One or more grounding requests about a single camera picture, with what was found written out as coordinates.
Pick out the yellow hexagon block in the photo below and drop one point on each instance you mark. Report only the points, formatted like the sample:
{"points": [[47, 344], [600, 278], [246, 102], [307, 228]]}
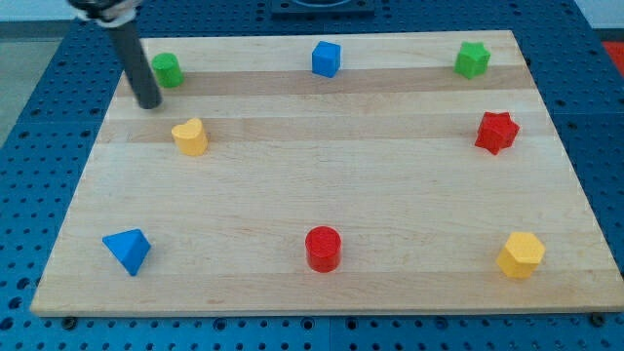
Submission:
{"points": [[521, 255]]}

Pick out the green star block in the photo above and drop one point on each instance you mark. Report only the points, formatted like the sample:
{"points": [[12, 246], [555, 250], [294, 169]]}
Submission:
{"points": [[472, 59]]}

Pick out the red cylinder block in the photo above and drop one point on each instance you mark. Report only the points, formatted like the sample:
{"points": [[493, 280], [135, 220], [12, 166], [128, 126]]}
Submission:
{"points": [[323, 246]]}

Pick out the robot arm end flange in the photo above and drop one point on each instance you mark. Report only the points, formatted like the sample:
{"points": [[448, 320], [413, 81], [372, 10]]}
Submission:
{"points": [[106, 13]]}

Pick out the red star block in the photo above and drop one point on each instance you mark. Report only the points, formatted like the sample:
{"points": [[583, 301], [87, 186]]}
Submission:
{"points": [[496, 132]]}

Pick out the yellow heart block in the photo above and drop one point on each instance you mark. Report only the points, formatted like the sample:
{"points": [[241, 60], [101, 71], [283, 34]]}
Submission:
{"points": [[190, 137]]}

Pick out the wooden board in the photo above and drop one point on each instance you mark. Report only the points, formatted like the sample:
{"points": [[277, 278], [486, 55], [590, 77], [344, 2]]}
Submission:
{"points": [[383, 152]]}

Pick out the red object at right edge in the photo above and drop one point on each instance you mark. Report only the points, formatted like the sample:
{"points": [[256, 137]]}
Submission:
{"points": [[615, 50]]}

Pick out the blue cube block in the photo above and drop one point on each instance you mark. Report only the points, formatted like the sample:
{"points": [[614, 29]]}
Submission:
{"points": [[326, 59]]}

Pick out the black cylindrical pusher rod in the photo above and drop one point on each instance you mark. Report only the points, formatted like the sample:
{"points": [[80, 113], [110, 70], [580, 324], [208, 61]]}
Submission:
{"points": [[129, 50]]}

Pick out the green cylinder block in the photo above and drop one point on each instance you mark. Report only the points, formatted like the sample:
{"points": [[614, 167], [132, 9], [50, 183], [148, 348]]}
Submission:
{"points": [[167, 70]]}

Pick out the blue triangular prism block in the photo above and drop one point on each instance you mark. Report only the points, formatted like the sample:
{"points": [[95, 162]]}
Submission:
{"points": [[130, 248]]}

